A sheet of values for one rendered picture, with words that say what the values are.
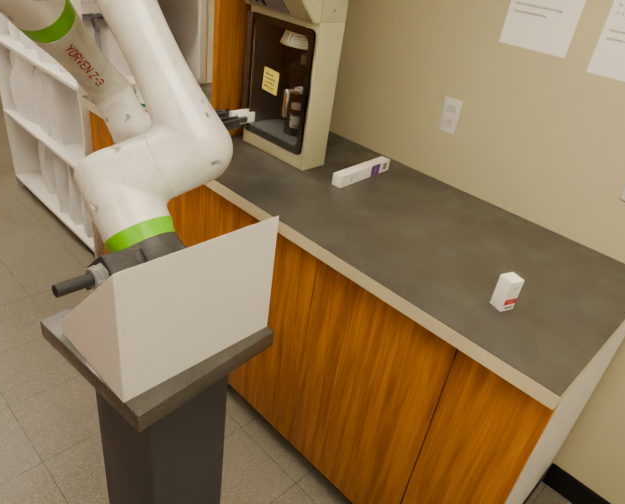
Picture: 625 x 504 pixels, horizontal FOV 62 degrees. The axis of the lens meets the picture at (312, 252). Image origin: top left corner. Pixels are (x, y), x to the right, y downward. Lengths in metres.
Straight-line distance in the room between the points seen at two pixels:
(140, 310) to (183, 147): 0.30
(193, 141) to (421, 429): 0.93
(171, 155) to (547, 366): 0.86
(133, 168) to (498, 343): 0.82
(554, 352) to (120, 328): 0.88
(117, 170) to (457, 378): 0.86
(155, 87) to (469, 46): 1.15
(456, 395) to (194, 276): 0.72
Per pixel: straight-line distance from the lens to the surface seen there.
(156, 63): 1.01
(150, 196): 0.99
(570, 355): 1.27
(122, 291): 0.81
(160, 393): 0.96
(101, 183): 0.99
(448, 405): 1.36
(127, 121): 1.40
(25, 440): 2.19
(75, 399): 2.27
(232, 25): 1.94
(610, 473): 2.18
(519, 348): 1.22
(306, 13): 1.65
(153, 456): 1.16
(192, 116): 0.98
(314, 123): 1.77
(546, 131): 1.78
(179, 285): 0.86
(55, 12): 1.19
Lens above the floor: 1.64
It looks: 32 degrees down
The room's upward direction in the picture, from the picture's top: 9 degrees clockwise
